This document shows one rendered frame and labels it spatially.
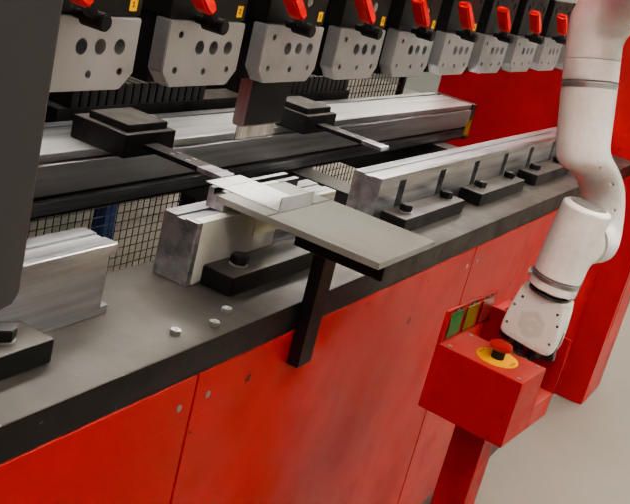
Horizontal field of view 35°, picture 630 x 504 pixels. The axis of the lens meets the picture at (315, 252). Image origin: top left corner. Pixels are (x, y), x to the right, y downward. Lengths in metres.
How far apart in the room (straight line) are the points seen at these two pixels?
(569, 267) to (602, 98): 0.28
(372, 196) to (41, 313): 0.84
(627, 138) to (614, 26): 1.82
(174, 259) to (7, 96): 1.07
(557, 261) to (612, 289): 1.86
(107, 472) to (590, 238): 0.87
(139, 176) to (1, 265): 1.30
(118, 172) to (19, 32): 1.29
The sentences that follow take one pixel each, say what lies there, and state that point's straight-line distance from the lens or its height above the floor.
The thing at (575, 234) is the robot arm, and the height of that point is 1.01.
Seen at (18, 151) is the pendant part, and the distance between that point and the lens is 0.34.
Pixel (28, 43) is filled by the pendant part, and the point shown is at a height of 1.34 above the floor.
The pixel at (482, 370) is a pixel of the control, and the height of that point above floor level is 0.77.
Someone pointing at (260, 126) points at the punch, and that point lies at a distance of 1.45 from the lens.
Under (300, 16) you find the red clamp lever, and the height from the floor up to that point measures 1.27.
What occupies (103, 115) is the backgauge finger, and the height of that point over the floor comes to 1.03.
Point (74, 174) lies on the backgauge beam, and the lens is 1.53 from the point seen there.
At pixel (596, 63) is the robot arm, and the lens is 1.65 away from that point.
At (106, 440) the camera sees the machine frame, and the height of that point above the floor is 0.80.
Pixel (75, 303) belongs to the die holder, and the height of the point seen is 0.90.
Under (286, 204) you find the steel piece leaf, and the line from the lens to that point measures 1.38.
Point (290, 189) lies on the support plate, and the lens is 1.49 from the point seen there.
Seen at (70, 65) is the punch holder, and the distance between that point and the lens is 1.04.
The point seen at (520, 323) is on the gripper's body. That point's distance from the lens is 1.73.
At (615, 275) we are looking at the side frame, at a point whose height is 0.49.
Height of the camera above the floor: 1.40
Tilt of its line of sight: 19 degrees down
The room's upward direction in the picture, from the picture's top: 14 degrees clockwise
